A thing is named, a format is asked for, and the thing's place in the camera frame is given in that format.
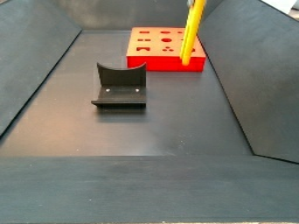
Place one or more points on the yellow square-circle peg object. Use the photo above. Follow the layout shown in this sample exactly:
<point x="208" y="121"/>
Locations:
<point x="194" y="19"/>

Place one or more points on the black curved fixture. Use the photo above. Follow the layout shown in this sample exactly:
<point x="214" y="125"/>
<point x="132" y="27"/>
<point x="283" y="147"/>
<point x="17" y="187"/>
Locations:
<point x="121" y="87"/>

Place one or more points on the red shape-sorter block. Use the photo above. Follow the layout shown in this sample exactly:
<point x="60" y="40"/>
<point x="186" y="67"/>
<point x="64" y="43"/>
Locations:
<point x="155" y="46"/>

